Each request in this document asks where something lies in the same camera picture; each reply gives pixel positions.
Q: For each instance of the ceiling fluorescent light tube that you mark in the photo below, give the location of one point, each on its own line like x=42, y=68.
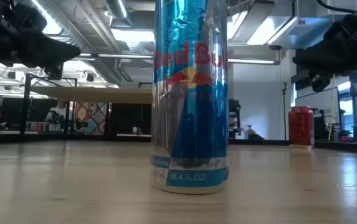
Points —
x=253, y=61
x=119, y=56

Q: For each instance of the black aluminium table frame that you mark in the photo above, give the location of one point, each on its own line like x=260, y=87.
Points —
x=259, y=142

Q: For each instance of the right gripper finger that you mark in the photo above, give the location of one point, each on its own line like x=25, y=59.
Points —
x=320, y=82
x=321, y=60

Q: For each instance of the plain red soda can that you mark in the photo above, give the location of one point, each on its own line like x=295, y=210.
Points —
x=301, y=126

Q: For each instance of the black rack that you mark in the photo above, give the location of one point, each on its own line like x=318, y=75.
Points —
x=234, y=109

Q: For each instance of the colourful patterned artwork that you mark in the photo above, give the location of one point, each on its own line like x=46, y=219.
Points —
x=91, y=119

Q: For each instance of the silver ventilation duct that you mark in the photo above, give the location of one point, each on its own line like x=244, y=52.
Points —
x=117, y=9

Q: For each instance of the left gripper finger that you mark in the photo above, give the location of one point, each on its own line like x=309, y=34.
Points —
x=47, y=51
x=55, y=71

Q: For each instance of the blue silver Red Bull can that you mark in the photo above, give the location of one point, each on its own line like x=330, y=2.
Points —
x=190, y=109

